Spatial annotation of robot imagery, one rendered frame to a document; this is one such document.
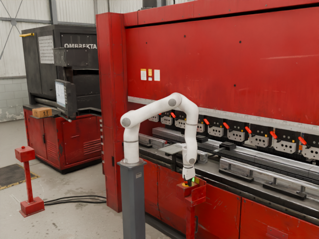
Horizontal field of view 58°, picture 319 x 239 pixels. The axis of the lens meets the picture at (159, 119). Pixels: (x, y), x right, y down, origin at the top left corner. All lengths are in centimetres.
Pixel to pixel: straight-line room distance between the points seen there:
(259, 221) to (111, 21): 235
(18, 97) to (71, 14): 313
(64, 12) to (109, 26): 696
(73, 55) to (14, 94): 637
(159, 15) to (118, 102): 105
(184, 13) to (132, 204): 168
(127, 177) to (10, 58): 741
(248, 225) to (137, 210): 89
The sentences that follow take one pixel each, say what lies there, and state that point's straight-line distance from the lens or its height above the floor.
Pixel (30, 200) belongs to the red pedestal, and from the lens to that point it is 398.
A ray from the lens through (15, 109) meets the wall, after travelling 950.
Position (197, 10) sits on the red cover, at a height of 222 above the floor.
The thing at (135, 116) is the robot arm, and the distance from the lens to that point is 223.
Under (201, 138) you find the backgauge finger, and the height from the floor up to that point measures 103.
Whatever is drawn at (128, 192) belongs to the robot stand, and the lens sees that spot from 244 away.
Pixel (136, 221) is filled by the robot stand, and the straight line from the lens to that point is 258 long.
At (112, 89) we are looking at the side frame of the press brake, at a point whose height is 150.
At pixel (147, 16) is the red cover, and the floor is 223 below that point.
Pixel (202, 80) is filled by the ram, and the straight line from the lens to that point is 256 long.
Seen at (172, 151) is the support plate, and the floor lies 100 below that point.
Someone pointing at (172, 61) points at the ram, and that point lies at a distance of 279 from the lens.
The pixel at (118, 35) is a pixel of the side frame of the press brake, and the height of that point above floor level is 207.
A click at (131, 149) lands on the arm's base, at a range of 233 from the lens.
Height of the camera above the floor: 187
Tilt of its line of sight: 13 degrees down
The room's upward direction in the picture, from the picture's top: 1 degrees counter-clockwise
